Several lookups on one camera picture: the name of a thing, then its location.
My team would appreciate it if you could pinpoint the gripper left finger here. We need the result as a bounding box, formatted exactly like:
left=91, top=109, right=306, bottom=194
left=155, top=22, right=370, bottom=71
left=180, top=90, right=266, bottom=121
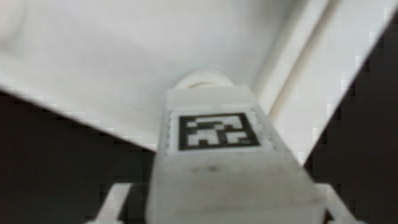
left=88, top=182, right=147, bottom=224

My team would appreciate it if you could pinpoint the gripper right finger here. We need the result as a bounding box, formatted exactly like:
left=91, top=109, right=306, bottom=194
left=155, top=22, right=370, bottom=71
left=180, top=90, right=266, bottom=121
left=314, top=183, right=369, bottom=224

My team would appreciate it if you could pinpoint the white square tabletop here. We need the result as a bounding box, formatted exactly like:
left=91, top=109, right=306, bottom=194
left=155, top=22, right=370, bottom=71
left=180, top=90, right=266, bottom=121
left=0, top=0, right=398, bottom=158

